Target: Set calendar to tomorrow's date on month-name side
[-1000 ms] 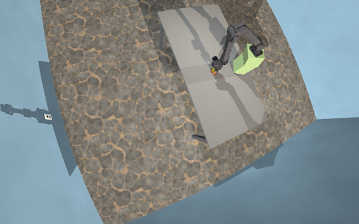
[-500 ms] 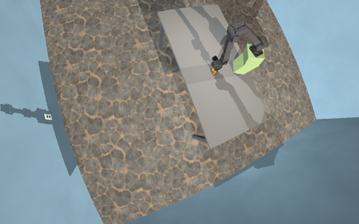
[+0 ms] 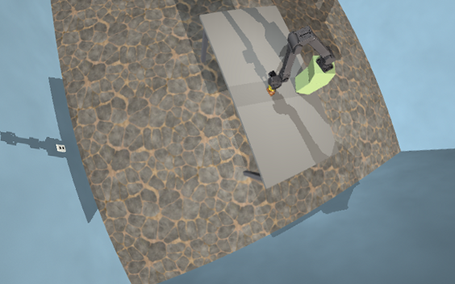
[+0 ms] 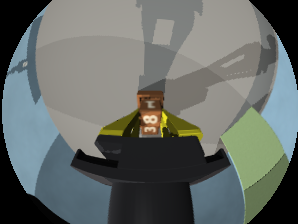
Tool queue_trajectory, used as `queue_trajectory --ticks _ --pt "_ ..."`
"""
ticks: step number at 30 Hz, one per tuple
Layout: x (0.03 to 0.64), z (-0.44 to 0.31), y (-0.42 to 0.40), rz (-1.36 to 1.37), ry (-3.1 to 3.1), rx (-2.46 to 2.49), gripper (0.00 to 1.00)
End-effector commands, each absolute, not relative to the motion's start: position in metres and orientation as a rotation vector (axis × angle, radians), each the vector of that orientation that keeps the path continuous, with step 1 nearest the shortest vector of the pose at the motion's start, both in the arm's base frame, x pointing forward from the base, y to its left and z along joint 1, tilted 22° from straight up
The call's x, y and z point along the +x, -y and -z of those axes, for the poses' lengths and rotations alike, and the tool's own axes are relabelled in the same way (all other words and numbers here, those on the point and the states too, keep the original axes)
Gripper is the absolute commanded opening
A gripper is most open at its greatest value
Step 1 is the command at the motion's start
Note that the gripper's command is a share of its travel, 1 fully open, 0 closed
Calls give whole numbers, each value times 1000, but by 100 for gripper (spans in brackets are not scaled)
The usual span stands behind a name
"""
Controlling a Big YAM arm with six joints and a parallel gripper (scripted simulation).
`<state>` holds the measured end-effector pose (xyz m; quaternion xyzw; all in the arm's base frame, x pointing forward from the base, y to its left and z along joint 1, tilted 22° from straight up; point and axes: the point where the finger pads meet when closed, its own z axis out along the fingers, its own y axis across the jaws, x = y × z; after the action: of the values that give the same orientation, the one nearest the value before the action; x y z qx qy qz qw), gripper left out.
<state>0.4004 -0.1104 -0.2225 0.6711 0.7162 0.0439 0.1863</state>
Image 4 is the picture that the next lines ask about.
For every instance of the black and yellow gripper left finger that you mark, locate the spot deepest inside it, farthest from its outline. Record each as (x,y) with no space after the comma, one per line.
(124,126)

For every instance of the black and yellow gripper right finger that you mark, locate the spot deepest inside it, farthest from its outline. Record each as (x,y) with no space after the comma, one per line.
(177,126)

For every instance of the brown cube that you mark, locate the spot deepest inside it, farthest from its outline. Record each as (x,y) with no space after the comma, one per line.
(150,130)
(150,113)

